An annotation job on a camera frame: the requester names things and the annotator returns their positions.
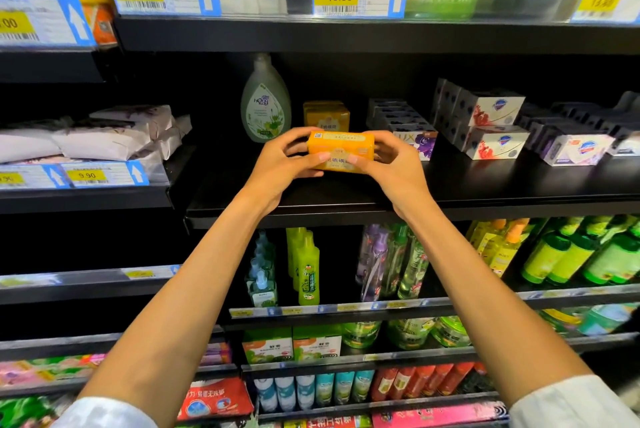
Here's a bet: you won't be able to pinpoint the pale green pump soap bottle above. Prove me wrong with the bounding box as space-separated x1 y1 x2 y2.
240 52 293 144

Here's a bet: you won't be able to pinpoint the red snack packet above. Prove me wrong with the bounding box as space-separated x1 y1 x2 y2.
177 377 255 423

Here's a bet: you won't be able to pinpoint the pile of white wipe packets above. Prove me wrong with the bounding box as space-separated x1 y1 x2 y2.
0 104 193 166

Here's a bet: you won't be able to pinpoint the person's right forearm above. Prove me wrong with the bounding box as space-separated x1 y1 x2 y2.
405 192 595 406

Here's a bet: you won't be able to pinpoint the black store shelf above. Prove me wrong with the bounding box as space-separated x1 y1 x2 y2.
0 42 236 428
110 12 640 428

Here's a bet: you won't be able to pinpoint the yellow soap box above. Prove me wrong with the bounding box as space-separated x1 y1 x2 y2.
307 128 377 174
303 99 352 132

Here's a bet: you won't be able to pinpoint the row of purple soap boxes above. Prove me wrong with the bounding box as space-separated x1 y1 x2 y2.
365 97 439 162

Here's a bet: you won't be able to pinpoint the strip of shelf price tags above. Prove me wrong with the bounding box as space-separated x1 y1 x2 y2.
0 158 151 190
0 0 98 50

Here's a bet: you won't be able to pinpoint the person's left hand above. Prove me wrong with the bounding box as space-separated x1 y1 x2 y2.
243 127 331 221

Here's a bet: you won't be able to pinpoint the green white box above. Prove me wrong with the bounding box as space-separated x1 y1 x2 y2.
292 325 343 362
242 327 294 365

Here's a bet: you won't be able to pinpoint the yellow red packets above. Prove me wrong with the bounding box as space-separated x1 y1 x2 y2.
258 415 373 428

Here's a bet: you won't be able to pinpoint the green lidded wipe tub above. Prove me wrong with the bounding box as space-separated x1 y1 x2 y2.
388 317 437 350
340 321 382 350
432 315 473 348

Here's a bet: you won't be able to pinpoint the row of white pink soap boxes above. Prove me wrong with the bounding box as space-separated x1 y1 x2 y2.
515 90 640 168

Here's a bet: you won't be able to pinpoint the row of white red soap boxes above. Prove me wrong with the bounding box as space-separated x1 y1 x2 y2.
432 78 531 162

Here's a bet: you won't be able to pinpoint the person's left forearm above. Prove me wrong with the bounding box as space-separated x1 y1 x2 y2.
103 192 291 414

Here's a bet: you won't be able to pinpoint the person's right hand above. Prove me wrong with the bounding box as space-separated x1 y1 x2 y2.
347 130 436 222

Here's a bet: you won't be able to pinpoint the long pink packet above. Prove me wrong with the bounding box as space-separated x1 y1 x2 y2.
372 399 509 428

